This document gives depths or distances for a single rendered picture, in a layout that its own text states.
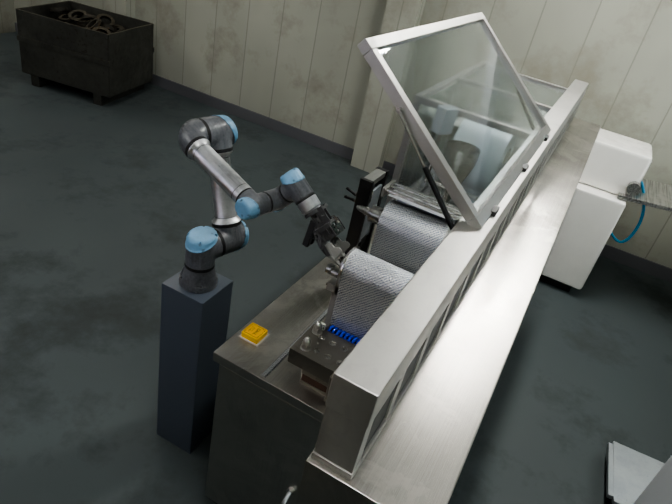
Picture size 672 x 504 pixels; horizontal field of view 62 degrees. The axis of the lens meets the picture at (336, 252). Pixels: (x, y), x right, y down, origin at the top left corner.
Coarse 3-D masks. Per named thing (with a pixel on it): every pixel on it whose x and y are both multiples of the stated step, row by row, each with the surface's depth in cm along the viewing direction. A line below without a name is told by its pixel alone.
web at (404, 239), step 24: (384, 216) 200; (408, 216) 198; (432, 216) 200; (384, 240) 202; (408, 240) 198; (432, 240) 194; (360, 264) 185; (384, 264) 185; (408, 264) 202; (360, 288) 186; (384, 288) 181
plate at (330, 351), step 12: (312, 336) 191; (324, 336) 192; (336, 336) 193; (312, 348) 186; (324, 348) 187; (336, 348) 188; (348, 348) 190; (288, 360) 187; (300, 360) 184; (312, 360) 182; (324, 360) 182; (336, 360) 184; (312, 372) 184; (324, 372) 181
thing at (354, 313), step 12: (336, 300) 193; (348, 300) 190; (360, 300) 188; (372, 300) 185; (336, 312) 195; (348, 312) 192; (360, 312) 190; (372, 312) 187; (336, 324) 197; (348, 324) 194; (360, 324) 192; (372, 324) 190; (360, 336) 194
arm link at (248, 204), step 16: (192, 128) 198; (192, 144) 195; (208, 144) 199; (192, 160) 200; (208, 160) 193; (224, 176) 190; (240, 192) 187; (240, 208) 185; (256, 208) 185; (272, 208) 191
